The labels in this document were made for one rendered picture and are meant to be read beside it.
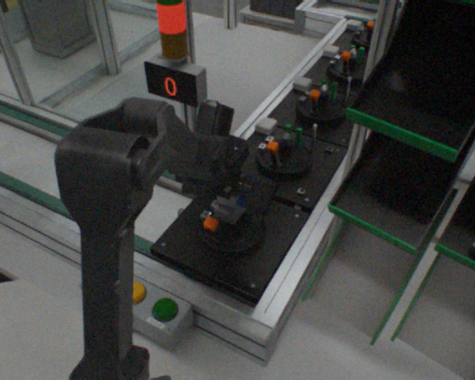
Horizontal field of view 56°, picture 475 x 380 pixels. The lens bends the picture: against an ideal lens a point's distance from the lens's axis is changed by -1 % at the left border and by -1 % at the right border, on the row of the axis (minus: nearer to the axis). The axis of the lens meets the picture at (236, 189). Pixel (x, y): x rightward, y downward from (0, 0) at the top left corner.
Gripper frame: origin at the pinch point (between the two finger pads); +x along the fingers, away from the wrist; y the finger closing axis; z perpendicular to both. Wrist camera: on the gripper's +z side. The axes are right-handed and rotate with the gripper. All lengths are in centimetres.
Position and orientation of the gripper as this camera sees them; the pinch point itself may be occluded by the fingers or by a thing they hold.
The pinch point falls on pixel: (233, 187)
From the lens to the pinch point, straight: 84.1
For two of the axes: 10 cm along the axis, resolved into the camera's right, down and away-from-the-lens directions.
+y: -8.7, -3.3, 3.6
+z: 3.8, -9.2, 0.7
